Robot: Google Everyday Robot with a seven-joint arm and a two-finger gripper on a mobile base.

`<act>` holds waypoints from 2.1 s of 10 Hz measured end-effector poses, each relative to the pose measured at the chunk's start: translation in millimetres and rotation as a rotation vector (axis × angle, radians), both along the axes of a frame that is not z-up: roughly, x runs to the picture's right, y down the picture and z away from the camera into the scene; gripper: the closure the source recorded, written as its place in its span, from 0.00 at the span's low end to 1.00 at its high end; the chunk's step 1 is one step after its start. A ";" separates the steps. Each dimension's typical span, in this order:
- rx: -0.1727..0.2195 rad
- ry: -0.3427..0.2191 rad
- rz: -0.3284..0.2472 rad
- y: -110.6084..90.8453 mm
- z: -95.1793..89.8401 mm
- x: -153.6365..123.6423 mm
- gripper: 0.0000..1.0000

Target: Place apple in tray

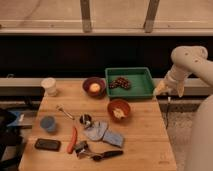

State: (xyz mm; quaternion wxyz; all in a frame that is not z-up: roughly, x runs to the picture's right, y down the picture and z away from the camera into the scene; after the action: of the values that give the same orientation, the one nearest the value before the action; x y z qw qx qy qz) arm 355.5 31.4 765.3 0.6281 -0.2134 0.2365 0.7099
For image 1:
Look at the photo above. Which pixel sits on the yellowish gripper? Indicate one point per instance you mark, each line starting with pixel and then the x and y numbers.
pixel 160 88

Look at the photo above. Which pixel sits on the yellow apple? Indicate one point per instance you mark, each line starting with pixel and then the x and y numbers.
pixel 94 87

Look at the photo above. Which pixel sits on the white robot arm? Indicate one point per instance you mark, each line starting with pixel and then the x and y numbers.
pixel 189 60

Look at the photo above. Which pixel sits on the green plastic tray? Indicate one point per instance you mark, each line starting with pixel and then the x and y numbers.
pixel 142 84

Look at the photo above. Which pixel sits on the dark grape bunch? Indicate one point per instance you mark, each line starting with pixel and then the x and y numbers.
pixel 120 82

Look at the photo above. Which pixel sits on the orange bowl with food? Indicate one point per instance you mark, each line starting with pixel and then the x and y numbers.
pixel 118 109

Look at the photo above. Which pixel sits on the purple bowl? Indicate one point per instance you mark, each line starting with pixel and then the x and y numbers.
pixel 86 84

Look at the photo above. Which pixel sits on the blue grey cloth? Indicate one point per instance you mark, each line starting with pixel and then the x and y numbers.
pixel 99 131

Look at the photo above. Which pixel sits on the small black round object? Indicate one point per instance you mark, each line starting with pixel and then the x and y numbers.
pixel 86 120

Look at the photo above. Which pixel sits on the small dark metal clip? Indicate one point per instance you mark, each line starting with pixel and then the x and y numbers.
pixel 80 147

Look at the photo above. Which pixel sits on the wooden table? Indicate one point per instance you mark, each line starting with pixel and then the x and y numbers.
pixel 146 144

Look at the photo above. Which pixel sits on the white paper cup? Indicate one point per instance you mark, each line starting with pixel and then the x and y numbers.
pixel 49 85

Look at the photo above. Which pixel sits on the blue plastic cup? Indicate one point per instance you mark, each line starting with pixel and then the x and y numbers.
pixel 48 124

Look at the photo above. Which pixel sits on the black smartphone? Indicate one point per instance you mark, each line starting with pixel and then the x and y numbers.
pixel 47 144

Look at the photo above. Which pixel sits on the black bag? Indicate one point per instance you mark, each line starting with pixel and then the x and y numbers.
pixel 9 136

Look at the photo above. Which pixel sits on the black handled utensil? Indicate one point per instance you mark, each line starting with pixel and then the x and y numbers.
pixel 100 156

